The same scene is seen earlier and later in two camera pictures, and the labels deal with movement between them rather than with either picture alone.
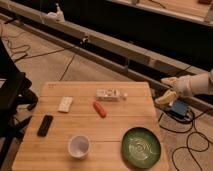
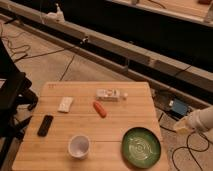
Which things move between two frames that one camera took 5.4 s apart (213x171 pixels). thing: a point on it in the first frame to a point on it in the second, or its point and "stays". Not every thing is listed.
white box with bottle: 108,94 stays
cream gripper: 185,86 to 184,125
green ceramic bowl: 141,147 stays
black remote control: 45,125 stays
